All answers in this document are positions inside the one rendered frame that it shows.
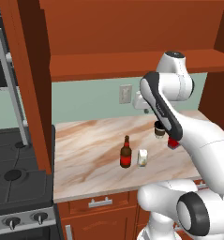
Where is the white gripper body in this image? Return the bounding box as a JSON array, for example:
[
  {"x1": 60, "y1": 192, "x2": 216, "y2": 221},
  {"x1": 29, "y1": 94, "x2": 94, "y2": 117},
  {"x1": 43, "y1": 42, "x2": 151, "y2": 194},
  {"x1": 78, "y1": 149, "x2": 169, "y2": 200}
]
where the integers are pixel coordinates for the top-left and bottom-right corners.
[{"x1": 131, "y1": 91, "x2": 150, "y2": 115}]

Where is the dark orange open cabinet door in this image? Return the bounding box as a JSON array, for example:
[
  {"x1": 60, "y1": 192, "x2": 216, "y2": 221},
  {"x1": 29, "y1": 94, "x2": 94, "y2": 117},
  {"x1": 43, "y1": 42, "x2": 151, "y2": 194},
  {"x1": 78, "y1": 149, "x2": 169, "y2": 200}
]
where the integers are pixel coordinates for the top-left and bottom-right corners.
[{"x1": 197, "y1": 8, "x2": 224, "y2": 139}]

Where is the orange base cabinet door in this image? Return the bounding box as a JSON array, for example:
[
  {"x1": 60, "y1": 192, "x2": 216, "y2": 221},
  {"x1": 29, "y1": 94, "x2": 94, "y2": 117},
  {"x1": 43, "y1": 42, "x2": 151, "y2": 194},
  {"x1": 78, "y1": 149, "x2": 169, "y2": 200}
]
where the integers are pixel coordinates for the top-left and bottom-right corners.
[{"x1": 60, "y1": 214, "x2": 138, "y2": 240}]

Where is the dark brown cup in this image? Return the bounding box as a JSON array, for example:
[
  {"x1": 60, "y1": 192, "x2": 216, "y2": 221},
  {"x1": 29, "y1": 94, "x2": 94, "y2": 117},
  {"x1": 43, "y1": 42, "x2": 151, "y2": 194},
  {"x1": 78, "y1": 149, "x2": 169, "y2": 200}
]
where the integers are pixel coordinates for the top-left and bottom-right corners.
[{"x1": 153, "y1": 120, "x2": 166, "y2": 140}]

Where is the red can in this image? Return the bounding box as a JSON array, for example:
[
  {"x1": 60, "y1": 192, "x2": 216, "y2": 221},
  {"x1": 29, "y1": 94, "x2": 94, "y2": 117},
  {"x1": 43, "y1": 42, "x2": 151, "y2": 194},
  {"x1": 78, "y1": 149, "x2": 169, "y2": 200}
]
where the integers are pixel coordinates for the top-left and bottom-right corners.
[{"x1": 167, "y1": 135, "x2": 180, "y2": 150}]

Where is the brown bottle with red label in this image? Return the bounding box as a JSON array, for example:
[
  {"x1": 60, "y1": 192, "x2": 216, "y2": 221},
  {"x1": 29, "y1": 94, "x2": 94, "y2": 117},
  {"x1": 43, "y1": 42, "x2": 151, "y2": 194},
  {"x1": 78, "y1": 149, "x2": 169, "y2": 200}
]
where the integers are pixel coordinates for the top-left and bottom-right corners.
[{"x1": 119, "y1": 134, "x2": 133, "y2": 169}]

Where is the small white carton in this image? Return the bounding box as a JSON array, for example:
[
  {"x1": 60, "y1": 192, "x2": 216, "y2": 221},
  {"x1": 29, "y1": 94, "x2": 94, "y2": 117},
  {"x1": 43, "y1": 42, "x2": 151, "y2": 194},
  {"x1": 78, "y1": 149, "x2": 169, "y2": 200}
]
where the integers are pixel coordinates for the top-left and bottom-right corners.
[{"x1": 137, "y1": 148, "x2": 148, "y2": 168}]

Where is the orange drawer front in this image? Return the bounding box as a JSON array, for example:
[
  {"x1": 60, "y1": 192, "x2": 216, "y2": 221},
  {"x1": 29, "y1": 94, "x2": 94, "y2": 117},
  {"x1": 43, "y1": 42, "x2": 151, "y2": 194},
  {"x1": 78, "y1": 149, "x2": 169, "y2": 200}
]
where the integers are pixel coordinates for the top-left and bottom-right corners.
[
  {"x1": 192, "y1": 178, "x2": 211, "y2": 192},
  {"x1": 67, "y1": 191, "x2": 130, "y2": 218}
]

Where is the black stove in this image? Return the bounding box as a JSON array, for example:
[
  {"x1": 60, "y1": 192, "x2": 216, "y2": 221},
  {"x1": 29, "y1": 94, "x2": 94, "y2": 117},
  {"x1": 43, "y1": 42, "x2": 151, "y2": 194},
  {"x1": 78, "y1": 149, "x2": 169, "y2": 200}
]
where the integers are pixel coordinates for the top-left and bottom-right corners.
[{"x1": 0, "y1": 124, "x2": 65, "y2": 240}]

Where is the black stove knob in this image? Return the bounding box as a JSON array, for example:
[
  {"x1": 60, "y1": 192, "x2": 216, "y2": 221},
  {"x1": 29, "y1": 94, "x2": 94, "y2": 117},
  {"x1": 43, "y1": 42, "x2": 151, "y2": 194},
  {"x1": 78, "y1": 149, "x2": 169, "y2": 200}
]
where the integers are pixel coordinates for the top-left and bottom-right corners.
[
  {"x1": 33, "y1": 212, "x2": 50, "y2": 226},
  {"x1": 4, "y1": 217, "x2": 22, "y2": 232}
]

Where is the grey wall outlet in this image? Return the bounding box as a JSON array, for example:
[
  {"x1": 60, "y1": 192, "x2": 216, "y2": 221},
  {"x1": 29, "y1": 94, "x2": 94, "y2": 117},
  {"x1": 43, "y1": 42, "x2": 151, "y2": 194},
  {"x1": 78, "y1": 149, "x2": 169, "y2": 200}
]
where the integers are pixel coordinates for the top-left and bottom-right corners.
[{"x1": 118, "y1": 83, "x2": 133, "y2": 105}]

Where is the orange wall cabinet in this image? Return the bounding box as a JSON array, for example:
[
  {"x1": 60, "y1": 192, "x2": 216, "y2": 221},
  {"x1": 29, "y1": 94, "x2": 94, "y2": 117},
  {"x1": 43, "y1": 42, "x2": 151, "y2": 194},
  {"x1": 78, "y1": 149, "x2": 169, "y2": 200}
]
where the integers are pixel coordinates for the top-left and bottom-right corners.
[{"x1": 37, "y1": 0, "x2": 224, "y2": 83}]

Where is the grey drawer handle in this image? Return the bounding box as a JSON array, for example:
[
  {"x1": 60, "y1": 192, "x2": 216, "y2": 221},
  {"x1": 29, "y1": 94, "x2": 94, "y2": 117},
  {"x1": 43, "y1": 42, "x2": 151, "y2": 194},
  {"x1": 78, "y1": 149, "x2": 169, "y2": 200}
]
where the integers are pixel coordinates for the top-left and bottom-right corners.
[
  {"x1": 195, "y1": 181, "x2": 209, "y2": 189},
  {"x1": 87, "y1": 196, "x2": 113, "y2": 209}
]

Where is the long grey door handle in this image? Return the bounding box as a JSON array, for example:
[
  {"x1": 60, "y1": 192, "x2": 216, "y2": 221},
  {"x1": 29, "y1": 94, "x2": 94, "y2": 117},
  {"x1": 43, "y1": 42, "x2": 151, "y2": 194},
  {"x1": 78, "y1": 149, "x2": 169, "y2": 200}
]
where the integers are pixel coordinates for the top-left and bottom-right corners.
[{"x1": 0, "y1": 27, "x2": 32, "y2": 147}]

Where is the grey base cabinet handle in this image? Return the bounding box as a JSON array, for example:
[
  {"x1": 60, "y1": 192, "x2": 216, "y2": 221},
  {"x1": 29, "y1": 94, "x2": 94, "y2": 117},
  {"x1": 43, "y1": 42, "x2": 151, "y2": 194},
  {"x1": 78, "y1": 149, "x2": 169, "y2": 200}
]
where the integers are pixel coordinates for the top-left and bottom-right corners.
[{"x1": 65, "y1": 224, "x2": 74, "y2": 240}]

